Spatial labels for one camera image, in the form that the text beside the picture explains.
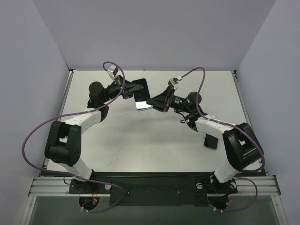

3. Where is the black smartphone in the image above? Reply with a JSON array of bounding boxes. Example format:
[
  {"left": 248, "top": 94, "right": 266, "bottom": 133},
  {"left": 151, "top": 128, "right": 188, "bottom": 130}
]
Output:
[
  {"left": 203, "top": 134, "right": 218, "bottom": 150},
  {"left": 132, "top": 78, "right": 152, "bottom": 112}
]

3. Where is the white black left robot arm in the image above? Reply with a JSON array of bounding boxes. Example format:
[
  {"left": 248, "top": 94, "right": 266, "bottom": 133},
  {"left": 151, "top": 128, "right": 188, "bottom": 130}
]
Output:
[{"left": 45, "top": 75, "right": 143, "bottom": 193}]

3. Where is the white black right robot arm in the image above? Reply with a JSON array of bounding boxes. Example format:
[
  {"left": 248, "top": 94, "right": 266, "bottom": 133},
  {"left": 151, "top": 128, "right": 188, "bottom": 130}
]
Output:
[{"left": 146, "top": 87, "right": 263, "bottom": 192}]

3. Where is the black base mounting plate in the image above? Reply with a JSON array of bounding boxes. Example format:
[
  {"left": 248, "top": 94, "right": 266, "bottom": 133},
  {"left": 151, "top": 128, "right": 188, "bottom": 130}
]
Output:
[{"left": 69, "top": 172, "right": 237, "bottom": 208}]

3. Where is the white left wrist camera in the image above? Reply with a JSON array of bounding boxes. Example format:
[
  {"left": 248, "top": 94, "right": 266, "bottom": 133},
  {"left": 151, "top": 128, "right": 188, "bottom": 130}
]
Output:
[{"left": 107, "top": 65, "right": 119, "bottom": 79}]

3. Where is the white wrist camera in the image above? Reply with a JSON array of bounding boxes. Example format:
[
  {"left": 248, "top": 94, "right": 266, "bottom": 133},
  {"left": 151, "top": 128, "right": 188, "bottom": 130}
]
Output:
[
  {"left": 168, "top": 76, "right": 182, "bottom": 90},
  {"left": 107, "top": 65, "right": 119, "bottom": 79}
]

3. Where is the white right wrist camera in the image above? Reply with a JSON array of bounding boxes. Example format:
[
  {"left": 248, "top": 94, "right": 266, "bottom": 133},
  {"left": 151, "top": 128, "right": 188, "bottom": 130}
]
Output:
[{"left": 168, "top": 76, "right": 182, "bottom": 90}]

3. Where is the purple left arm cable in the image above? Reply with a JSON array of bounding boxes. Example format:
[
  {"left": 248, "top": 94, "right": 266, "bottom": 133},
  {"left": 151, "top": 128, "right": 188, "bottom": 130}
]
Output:
[{"left": 22, "top": 61, "right": 132, "bottom": 174}]

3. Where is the aluminium frame rail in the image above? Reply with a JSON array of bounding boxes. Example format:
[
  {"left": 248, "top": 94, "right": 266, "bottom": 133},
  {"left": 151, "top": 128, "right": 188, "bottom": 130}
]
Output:
[{"left": 28, "top": 177, "right": 69, "bottom": 197}]

